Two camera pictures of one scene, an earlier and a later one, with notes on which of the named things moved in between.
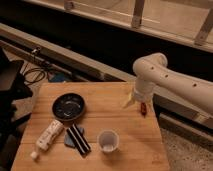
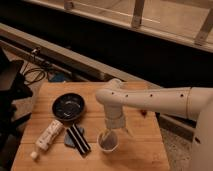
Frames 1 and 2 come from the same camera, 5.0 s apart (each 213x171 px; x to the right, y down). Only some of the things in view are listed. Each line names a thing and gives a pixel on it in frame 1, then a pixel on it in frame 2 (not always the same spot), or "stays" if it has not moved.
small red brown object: x=143 y=108 stays
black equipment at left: x=14 y=89 stays
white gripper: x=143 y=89 to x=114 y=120
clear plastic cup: x=108 y=140 stays
